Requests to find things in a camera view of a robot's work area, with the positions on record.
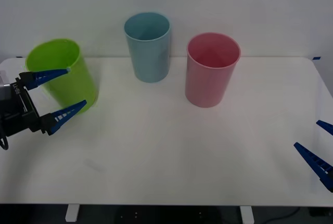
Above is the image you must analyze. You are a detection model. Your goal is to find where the pink plastic bin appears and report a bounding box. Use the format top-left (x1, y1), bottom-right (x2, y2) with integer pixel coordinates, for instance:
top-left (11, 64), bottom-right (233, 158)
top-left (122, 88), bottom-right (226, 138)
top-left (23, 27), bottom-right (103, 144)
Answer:
top-left (185, 32), bottom-right (241, 109)

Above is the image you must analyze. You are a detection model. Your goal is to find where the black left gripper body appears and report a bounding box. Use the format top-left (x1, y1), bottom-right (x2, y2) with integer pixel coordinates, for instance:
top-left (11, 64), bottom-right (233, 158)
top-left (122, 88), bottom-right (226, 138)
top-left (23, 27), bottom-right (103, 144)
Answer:
top-left (0, 77), bottom-right (43, 138)

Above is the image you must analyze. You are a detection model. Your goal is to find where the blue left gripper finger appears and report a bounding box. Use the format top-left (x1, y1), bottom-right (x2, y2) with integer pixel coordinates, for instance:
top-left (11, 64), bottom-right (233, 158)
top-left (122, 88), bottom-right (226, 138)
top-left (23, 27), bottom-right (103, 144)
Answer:
top-left (19, 68), bottom-right (71, 91)
top-left (40, 99), bottom-right (87, 136)

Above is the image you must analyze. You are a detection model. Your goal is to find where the black floor cable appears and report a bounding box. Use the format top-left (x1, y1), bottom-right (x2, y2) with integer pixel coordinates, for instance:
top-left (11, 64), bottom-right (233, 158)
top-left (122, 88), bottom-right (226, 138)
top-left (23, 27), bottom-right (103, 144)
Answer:
top-left (253, 206), bottom-right (300, 223)

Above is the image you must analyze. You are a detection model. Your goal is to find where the green plastic bin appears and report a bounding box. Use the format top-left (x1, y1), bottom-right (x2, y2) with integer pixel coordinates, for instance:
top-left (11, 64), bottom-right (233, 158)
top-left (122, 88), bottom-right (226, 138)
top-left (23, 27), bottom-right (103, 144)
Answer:
top-left (25, 38), bottom-right (99, 115)

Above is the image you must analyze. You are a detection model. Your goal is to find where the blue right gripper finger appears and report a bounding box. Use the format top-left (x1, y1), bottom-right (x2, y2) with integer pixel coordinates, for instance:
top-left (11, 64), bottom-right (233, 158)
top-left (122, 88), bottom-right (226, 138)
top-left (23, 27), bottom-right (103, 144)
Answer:
top-left (293, 142), bottom-right (333, 193)
top-left (315, 120), bottom-right (333, 136)

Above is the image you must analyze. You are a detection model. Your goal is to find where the white table leg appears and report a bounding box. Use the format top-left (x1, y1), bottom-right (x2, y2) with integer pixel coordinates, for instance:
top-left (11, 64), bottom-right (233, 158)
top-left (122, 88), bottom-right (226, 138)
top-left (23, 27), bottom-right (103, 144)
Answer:
top-left (239, 205), bottom-right (254, 224)
top-left (65, 204), bottom-right (80, 222)

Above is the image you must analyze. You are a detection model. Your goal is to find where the pale blue plastic bin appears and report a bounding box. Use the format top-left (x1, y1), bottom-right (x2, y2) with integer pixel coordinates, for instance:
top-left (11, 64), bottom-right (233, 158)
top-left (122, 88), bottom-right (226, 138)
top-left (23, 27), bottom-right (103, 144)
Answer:
top-left (123, 12), bottom-right (171, 83)

